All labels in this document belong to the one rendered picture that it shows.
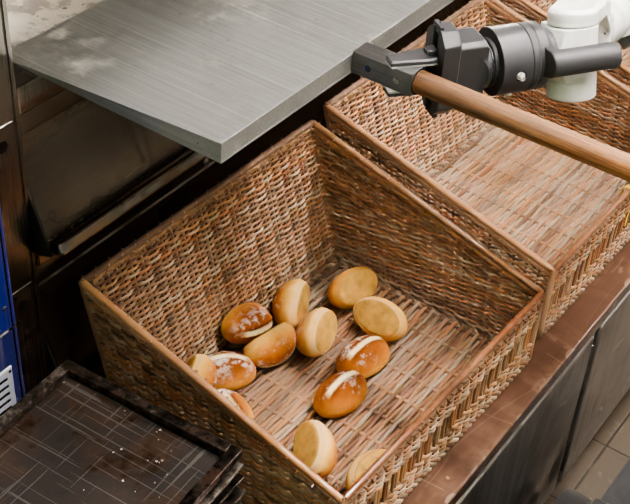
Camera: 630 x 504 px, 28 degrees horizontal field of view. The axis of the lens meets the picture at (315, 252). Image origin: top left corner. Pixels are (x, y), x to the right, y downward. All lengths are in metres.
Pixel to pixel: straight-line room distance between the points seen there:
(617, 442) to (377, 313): 0.93
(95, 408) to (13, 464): 0.13
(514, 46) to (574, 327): 0.72
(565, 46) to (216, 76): 0.44
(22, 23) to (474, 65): 0.59
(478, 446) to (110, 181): 0.69
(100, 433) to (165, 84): 0.44
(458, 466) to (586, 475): 0.86
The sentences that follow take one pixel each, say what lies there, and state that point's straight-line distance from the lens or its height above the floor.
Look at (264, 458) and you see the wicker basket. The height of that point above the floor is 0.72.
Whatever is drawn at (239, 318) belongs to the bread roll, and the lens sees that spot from 1.99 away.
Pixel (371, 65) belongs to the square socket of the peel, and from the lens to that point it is 1.58.
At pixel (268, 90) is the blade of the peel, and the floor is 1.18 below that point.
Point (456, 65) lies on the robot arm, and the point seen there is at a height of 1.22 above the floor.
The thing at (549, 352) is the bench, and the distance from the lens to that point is 2.13.
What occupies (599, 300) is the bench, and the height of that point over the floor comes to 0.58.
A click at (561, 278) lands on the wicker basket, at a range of 2.11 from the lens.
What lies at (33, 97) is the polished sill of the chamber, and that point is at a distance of 1.61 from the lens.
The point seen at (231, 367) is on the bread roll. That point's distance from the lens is 1.95.
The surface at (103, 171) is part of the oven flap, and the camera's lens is 1.75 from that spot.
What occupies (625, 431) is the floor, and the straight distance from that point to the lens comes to 2.86.
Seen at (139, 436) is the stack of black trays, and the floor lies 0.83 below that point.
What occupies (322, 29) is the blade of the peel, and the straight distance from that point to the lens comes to 1.70.
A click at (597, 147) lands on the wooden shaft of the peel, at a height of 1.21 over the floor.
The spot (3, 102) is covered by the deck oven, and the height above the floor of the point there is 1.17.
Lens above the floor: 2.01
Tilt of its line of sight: 39 degrees down
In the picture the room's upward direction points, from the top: 4 degrees clockwise
